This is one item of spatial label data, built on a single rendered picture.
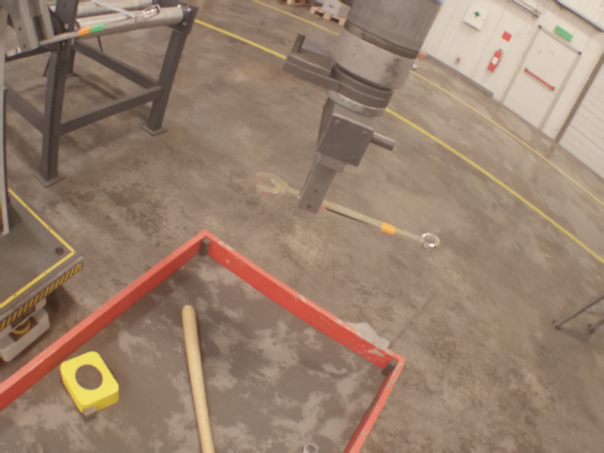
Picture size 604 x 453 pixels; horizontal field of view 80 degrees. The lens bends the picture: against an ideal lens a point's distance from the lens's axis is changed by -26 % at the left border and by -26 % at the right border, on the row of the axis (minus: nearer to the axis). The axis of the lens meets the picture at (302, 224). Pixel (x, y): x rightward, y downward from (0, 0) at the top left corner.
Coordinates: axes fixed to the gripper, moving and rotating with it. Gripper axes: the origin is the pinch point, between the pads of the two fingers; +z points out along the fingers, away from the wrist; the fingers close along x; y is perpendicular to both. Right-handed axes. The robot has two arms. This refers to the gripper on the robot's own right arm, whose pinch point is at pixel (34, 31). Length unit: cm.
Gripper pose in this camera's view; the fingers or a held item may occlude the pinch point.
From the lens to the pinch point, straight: 59.7
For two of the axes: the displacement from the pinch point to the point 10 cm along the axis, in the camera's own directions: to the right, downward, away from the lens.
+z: 0.8, 8.0, 6.0
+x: -3.0, 5.9, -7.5
